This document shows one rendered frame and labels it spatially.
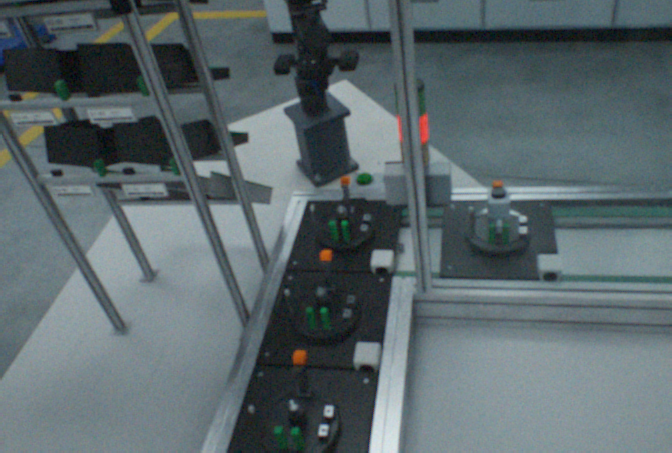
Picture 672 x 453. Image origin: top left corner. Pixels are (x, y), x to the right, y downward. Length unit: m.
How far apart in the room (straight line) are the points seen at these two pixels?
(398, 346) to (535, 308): 0.29
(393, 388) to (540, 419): 0.28
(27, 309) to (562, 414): 2.50
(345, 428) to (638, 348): 0.60
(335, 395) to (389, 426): 0.11
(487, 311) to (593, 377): 0.23
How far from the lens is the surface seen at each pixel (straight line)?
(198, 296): 1.52
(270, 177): 1.82
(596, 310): 1.30
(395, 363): 1.16
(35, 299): 3.19
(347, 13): 4.50
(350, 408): 1.10
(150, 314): 1.53
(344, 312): 1.18
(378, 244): 1.35
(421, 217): 1.11
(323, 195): 1.54
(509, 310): 1.29
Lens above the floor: 1.90
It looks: 38 degrees down
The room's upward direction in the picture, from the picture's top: 11 degrees counter-clockwise
